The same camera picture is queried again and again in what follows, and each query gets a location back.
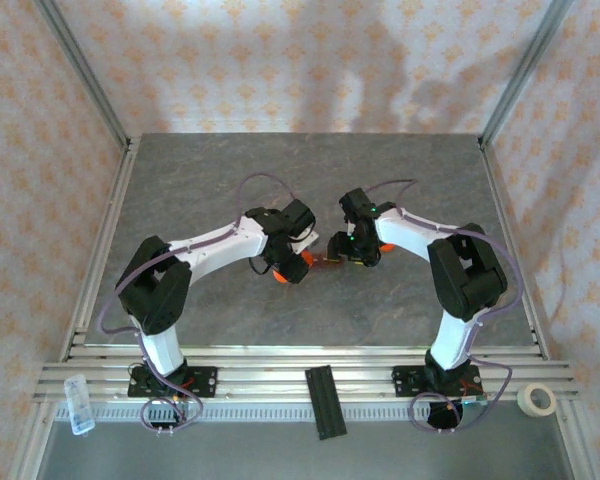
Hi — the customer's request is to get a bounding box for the brown chocolate bar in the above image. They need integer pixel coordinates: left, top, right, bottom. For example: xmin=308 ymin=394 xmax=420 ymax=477
xmin=307 ymin=251 xmax=354 ymax=269

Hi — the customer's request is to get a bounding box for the orange pill bottle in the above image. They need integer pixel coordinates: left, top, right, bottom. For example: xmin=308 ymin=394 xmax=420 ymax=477
xmin=272 ymin=249 xmax=317 ymax=286

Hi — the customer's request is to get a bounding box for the grey metal panel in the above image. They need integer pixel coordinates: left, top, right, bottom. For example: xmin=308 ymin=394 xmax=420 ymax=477
xmin=34 ymin=419 xmax=576 ymax=480

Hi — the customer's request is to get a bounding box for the white orange patterned curtain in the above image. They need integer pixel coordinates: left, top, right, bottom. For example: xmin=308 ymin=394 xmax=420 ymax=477
xmin=0 ymin=0 xmax=600 ymax=480

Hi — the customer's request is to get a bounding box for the white masking tape roll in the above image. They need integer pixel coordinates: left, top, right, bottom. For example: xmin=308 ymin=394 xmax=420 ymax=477
xmin=517 ymin=383 xmax=558 ymax=419

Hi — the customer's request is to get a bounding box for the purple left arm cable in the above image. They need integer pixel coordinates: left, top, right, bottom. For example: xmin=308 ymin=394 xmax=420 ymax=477
xmin=97 ymin=173 xmax=296 ymax=436

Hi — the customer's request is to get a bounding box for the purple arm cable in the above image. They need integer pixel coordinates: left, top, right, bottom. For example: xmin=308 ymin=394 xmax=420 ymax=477
xmin=97 ymin=173 xmax=296 ymax=436
xmin=362 ymin=178 xmax=526 ymax=435

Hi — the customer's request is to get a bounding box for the aluminium front rail frame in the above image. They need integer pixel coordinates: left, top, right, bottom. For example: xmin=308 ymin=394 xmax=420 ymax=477
xmin=32 ymin=344 xmax=581 ymax=406

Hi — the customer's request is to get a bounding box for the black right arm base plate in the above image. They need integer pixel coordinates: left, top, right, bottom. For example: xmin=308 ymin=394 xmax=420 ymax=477
xmin=392 ymin=364 xmax=481 ymax=399

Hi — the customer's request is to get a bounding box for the black plastic rail piece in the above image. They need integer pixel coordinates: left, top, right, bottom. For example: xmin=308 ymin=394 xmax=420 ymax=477
xmin=304 ymin=366 xmax=349 ymax=441

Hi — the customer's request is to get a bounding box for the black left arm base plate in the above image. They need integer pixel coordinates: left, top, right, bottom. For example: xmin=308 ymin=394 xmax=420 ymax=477
xmin=127 ymin=365 xmax=218 ymax=399

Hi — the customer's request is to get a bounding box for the aluminium side rail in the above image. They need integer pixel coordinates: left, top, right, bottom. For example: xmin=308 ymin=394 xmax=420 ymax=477
xmin=478 ymin=138 xmax=552 ymax=362
xmin=58 ymin=137 xmax=142 ymax=362

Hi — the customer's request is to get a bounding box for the white slotted cable duct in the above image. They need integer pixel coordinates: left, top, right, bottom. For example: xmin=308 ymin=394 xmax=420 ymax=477
xmin=53 ymin=403 xmax=564 ymax=422

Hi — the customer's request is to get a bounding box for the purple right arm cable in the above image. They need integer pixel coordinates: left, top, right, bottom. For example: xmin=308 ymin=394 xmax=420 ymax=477
xmin=362 ymin=178 xmax=526 ymax=435

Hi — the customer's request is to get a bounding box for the aluminium corner post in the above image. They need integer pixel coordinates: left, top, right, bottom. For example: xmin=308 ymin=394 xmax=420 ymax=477
xmin=33 ymin=0 xmax=134 ymax=151
xmin=479 ymin=0 xmax=576 ymax=151

